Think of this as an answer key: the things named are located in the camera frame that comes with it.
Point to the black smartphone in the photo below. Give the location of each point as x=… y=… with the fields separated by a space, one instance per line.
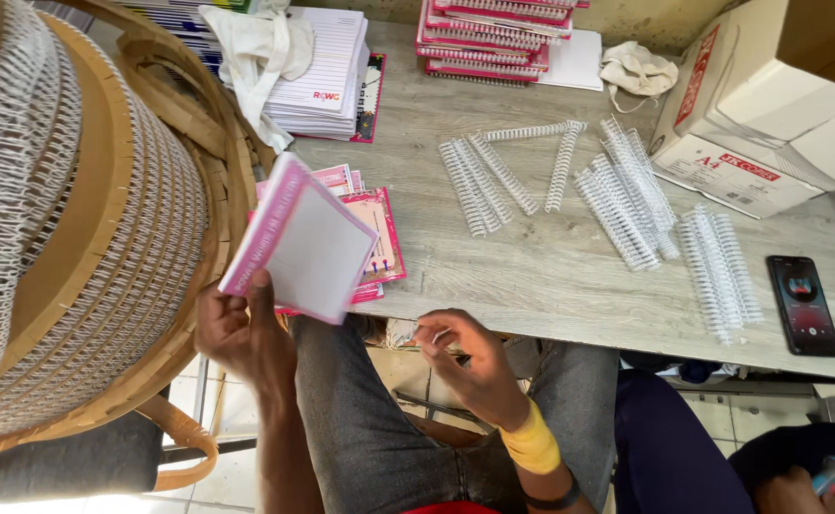
x=802 y=305

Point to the person's right fingers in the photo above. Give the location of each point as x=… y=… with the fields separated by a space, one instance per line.
x=442 y=341

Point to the yellow wristband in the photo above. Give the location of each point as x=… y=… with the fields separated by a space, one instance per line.
x=531 y=442

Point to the stack of white lined pads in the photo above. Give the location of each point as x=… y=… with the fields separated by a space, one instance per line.
x=324 y=78

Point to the long white cloth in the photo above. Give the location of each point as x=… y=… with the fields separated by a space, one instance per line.
x=260 y=50

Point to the person's left hand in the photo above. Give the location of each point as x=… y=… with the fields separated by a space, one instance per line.
x=242 y=342

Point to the crumpled white cloth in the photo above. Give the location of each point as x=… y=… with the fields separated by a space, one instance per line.
x=637 y=70

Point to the person's grey jeans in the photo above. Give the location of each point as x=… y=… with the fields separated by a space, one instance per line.
x=367 y=428

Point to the person's red shirt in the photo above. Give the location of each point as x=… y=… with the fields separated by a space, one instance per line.
x=453 y=508

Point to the grey padded bar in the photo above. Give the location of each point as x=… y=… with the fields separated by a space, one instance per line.
x=67 y=460

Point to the white cardboard paper box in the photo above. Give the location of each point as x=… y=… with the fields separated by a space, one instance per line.
x=760 y=107

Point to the person's right hand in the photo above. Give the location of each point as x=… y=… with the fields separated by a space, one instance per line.
x=478 y=371

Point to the stack of pink notebook covers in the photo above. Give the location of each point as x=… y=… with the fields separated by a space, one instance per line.
x=381 y=221

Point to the stack of pink spiral notebooks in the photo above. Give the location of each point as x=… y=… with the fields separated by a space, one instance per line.
x=496 y=39

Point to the black wristband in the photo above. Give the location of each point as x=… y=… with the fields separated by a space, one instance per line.
x=556 y=496

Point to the stack of plain white sheets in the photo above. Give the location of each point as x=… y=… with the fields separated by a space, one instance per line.
x=573 y=61

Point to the pink-edged white notebook block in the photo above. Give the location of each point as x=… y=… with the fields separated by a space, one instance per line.
x=310 y=250

